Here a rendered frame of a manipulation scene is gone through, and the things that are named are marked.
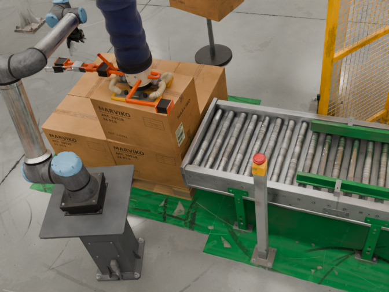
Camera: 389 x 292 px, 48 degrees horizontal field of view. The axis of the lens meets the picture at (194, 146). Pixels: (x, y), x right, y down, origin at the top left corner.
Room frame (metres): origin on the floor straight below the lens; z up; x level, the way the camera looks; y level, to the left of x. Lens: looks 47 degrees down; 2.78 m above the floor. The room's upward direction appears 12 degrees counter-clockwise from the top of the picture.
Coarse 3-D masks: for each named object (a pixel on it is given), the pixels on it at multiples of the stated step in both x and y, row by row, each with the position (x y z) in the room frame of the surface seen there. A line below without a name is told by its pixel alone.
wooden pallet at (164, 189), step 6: (138, 180) 2.34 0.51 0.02; (144, 180) 2.23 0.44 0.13; (132, 186) 2.30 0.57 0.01; (138, 186) 2.28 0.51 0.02; (144, 186) 2.27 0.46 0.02; (150, 186) 2.25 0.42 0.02; (156, 186) 2.24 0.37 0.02; (162, 186) 2.23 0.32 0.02; (168, 186) 2.13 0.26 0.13; (174, 186) 2.11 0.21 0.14; (162, 192) 2.17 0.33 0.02; (168, 192) 2.15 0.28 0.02; (174, 192) 2.11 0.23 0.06; (180, 192) 2.08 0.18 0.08; (186, 192) 2.06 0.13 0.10; (192, 192) 2.08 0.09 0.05; (186, 198) 2.06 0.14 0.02; (192, 198) 2.06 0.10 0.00
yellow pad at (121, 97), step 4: (124, 92) 2.27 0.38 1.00; (128, 92) 2.28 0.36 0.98; (144, 92) 2.27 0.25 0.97; (112, 96) 2.29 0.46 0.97; (116, 96) 2.28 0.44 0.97; (120, 96) 2.27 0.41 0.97; (124, 96) 2.26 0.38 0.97; (140, 96) 2.23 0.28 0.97; (144, 96) 2.20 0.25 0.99; (148, 96) 2.21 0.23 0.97; (160, 96) 2.19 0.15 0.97; (120, 100) 2.25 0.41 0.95; (124, 100) 2.24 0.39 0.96; (144, 100) 2.18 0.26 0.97; (148, 100) 2.17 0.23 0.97; (152, 100) 2.16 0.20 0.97; (156, 100) 2.16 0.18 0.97
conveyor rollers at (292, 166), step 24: (216, 120) 2.31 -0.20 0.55; (240, 120) 2.26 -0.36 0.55; (264, 120) 2.21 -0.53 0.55; (216, 144) 2.07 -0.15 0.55; (240, 144) 2.03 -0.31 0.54; (288, 144) 1.95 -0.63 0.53; (312, 144) 1.89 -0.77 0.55; (360, 144) 1.83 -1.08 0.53; (384, 144) 1.77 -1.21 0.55; (288, 168) 1.74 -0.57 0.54; (336, 168) 1.66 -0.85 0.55; (384, 168) 1.59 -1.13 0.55
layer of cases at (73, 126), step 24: (96, 72) 3.20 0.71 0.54; (192, 72) 2.93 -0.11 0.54; (216, 72) 2.86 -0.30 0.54; (72, 96) 2.94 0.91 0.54; (216, 96) 2.70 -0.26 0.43; (48, 120) 2.70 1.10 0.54; (72, 120) 2.64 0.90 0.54; (96, 120) 2.58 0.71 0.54; (72, 144) 2.51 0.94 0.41; (96, 144) 2.39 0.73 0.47; (120, 144) 2.28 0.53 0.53; (144, 168) 2.21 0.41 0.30; (168, 168) 2.11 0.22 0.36
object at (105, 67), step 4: (100, 64) 2.48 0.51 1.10; (104, 64) 2.48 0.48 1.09; (112, 64) 2.47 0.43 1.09; (96, 68) 2.44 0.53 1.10; (100, 68) 2.45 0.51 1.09; (104, 68) 2.44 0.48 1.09; (108, 68) 2.42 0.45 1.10; (100, 72) 2.43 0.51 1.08; (104, 72) 2.40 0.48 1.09; (108, 72) 2.41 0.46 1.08; (104, 76) 2.41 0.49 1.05; (108, 76) 2.40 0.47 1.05
